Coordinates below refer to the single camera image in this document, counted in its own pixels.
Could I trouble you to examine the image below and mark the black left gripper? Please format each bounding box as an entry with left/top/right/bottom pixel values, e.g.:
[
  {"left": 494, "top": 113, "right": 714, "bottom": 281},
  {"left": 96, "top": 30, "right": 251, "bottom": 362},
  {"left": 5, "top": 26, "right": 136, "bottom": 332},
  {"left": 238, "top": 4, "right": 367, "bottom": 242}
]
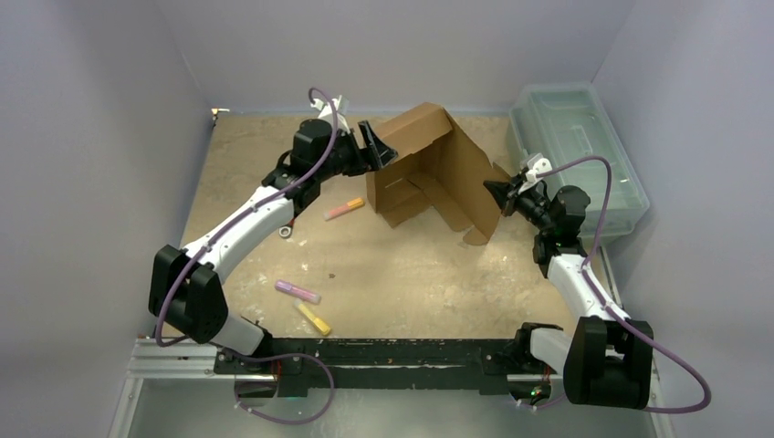
[{"left": 315, "top": 120, "right": 396, "bottom": 183}]

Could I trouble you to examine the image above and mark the brown cardboard box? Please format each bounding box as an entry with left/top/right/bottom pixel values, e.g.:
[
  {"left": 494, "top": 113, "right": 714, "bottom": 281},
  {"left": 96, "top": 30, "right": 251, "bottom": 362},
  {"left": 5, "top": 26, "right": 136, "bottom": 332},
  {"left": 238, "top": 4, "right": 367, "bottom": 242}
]
[{"left": 365, "top": 102, "right": 509, "bottom": 245}]

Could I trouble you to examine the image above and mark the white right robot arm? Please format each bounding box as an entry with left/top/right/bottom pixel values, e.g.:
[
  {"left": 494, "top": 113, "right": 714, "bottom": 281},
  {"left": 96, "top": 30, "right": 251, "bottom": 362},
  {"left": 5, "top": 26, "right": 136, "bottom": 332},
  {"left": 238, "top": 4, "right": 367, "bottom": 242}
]
[{"left": 483, "top": 175, "right": 653, "bottom": 410}]

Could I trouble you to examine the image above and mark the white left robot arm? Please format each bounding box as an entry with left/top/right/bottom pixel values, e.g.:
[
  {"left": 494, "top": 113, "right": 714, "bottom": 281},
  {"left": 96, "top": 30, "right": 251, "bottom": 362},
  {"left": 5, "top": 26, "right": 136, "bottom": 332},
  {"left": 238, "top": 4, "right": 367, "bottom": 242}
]
[{"left": 148, "top": 119, "right": 399, "bottom": 373}]

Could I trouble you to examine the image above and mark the orange highlighter marker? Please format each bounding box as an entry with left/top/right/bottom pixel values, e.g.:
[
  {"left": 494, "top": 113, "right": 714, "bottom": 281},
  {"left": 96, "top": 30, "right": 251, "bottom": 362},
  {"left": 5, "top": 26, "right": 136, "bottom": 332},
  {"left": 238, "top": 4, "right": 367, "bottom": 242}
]
[{"left": 323, "top": 197, "right": 364, "bottom": 221}]

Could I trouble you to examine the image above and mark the clear plastic bin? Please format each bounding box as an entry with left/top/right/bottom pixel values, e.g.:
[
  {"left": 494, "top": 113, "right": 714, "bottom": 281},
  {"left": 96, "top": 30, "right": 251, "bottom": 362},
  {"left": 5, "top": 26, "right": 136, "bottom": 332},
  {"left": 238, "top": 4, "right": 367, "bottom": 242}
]
[{"left": 506, "top": 82, "right": 650, "bottom": 245}]

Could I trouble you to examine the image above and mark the red adjustable wrench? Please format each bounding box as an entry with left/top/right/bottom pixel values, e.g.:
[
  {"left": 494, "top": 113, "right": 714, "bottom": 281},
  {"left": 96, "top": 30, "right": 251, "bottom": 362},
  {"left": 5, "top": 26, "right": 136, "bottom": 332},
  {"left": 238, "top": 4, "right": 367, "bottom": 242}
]
[{"left": 277, "top": 221, "right": 295, "bottom": 239}]

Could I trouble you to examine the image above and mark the purple highlighter marker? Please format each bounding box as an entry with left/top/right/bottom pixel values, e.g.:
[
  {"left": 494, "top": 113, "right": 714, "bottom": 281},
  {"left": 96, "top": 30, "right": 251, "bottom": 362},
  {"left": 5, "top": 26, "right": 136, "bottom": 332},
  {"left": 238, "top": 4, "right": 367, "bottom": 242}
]
[{"left": 274, "top": 279, "right": 321, "bottom": 305}]

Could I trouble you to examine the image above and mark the yellow highlighter marker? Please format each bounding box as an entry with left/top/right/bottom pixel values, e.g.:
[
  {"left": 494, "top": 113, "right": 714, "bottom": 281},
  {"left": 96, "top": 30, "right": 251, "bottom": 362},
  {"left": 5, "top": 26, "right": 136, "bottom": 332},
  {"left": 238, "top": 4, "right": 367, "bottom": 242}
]
[{"left": 294, "top": 299, "right": 331, "bottom": 337}]

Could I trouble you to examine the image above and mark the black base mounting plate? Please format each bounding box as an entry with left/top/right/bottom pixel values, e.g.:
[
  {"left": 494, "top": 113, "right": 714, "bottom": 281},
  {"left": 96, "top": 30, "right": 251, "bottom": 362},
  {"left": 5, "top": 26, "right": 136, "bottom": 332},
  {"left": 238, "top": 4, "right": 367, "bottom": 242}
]
[{"left": 213, "top": 336, "right": 572, "bottom": 401}]

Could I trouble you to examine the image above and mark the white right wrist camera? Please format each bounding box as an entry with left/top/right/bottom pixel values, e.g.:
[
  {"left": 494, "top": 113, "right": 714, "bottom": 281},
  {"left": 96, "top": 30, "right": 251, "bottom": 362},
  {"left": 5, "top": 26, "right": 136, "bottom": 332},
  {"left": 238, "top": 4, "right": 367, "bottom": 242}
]
[{"left": 520, "top": 153, "right": 552, "bottom": 185}]

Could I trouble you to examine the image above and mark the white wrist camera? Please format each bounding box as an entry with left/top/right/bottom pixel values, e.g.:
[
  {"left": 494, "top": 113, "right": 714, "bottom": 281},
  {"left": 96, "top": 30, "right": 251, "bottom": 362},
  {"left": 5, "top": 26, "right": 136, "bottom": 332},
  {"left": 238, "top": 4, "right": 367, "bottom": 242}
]
[
  {"left": 520, "top": 153, "right": 552, "bottom": 185},
  {"left": 310, "top": 95, "right": 350, "bottom": 133}
]

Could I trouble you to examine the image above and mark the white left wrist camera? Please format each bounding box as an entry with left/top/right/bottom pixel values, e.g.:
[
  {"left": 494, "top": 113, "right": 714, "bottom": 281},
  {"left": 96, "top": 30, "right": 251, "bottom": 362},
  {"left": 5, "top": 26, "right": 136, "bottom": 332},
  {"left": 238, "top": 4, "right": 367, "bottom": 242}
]
[{"left": 310, "top": 95, "right": 350, "bottom": 133}]

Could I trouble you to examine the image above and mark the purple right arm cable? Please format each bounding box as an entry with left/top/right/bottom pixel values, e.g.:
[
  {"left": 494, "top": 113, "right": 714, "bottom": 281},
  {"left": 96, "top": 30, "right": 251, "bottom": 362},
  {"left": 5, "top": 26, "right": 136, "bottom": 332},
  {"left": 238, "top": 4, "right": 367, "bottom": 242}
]
[{"left": 535, "top": 155, "right": 713, "bottom": 415}]

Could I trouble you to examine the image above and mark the aluminium frame rail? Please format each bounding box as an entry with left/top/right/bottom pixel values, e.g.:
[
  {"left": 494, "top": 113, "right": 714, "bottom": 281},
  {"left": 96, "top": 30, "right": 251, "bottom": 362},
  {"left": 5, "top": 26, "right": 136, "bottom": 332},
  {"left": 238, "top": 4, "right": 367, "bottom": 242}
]
[{"left": 107, "top": 247, "right": 675, "bottom": 438}]

